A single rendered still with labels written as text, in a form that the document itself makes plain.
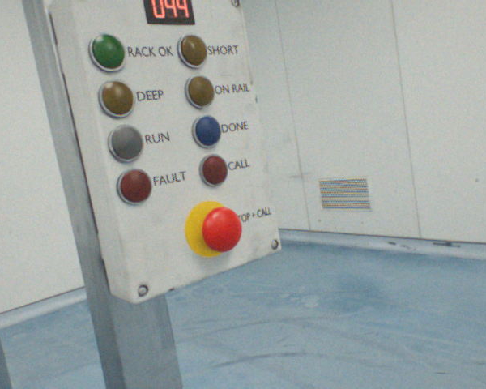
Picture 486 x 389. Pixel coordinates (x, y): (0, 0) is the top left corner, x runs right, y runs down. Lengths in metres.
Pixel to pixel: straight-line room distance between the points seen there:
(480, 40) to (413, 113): 0.64
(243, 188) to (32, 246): 3.62
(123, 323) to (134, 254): 0.10
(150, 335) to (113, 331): 0.04
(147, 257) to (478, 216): 3.28
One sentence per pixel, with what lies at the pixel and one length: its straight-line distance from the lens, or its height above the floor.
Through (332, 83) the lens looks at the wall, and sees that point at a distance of 4.17.
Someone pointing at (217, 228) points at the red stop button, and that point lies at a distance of 0.41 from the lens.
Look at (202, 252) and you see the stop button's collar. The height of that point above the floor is 0.94.
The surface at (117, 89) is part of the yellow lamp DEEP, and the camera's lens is 0.40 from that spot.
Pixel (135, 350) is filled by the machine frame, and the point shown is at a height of 0.86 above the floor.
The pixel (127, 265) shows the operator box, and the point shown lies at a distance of 0.40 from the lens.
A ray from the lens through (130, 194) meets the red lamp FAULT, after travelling 0.39.
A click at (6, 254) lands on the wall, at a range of 4.00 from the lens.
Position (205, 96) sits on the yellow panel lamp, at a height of 1.08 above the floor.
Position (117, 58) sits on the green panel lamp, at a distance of 0.41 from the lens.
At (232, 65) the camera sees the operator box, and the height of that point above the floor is 1.11.
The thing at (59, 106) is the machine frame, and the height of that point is 1.10.
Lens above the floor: 1.04
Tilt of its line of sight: 7 degrees down
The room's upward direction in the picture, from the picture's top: 10 degrees counter-clockwise
